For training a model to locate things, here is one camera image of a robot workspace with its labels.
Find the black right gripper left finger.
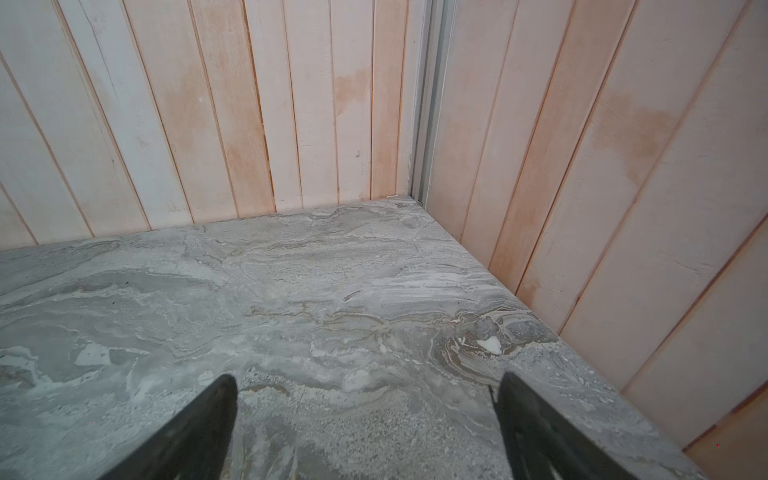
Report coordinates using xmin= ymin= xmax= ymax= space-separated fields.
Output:
xmin=101 ymin=374 xmax=238 ymax=479

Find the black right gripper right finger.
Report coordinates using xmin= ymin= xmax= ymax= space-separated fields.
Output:
xmin=488 ymin=371 xmax=635 ymax=479

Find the aluminium corner post right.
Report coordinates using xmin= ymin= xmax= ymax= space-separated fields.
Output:
xmin=409 ymin=1 xmax=457 ymax=207

